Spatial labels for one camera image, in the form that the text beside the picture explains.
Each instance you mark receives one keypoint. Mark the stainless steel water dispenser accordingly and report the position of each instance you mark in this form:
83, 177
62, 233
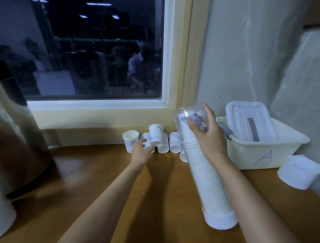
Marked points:
20, 145

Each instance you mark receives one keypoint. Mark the translucent plastic box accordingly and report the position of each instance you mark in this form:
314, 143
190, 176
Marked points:
250, 157

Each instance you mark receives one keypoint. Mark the person's left forearm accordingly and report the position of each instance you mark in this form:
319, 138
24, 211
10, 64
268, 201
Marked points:
102, 208

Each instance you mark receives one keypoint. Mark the single blue-printed paper cup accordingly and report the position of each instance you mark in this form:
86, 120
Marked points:
156, 134

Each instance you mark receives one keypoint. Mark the person's left hand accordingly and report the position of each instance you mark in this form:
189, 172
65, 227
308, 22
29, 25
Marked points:
140, 156

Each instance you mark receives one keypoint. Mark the pile of paper cups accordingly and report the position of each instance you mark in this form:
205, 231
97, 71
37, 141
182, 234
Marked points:
175, 142

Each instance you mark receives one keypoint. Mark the white plastic lid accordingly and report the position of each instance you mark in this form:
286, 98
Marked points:
250, 120

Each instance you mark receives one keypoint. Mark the person's right forearm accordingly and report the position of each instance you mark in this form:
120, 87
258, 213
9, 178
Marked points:
255, 205

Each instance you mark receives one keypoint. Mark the person's right hand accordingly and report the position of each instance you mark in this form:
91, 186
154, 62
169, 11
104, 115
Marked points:
212, 142

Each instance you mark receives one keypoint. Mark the white framed window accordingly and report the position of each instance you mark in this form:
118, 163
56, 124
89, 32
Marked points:
100, 50

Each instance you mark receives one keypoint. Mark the nested stack of paper cups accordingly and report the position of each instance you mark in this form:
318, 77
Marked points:
212, 190

